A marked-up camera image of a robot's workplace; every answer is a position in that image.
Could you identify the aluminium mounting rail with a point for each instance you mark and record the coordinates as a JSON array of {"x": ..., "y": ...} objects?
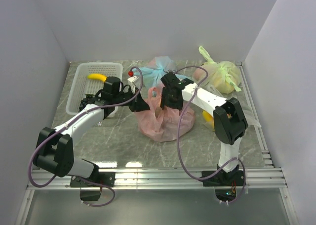
[{"x": 156, "y": 179}]

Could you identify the black grape bunch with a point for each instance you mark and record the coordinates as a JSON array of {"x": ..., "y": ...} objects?
[{"x": 89, "y": 99}]

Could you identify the single yellow banana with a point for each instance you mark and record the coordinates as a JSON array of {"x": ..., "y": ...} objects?
[{"x": 96, "y": 76}]

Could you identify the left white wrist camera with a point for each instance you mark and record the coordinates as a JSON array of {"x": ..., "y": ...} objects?
[{"x": 133, "y": 83}]

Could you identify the clear bag of fruits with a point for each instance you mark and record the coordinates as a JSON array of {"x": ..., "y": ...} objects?
[{"x": 249, "y": 115}]

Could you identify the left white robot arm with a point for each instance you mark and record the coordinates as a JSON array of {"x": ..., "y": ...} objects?
[{"x": 54, "y": 152}]

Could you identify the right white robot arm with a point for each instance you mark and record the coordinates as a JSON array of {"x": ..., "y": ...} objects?
[{"x": 229, "y": 120}]

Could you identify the blue tied plastic bag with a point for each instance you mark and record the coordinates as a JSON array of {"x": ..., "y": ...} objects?
[{"x": 156, "y": 69}]

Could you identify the pink plastic bag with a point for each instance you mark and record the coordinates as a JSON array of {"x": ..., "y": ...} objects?
[{"x": 162, "y": 125}]

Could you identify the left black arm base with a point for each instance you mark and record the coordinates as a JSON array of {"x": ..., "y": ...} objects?
[{"x": 91, "y": 183}]

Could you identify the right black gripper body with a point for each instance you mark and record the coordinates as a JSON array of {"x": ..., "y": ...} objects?
[{"x": 168, "y": 100}]

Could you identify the white plastic basket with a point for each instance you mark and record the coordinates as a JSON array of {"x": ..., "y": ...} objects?
[{"x": 82, "y": 85}]

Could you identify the green tied plastic bag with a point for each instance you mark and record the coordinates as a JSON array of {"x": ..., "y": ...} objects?
[{"x": 225, "y": 76}]

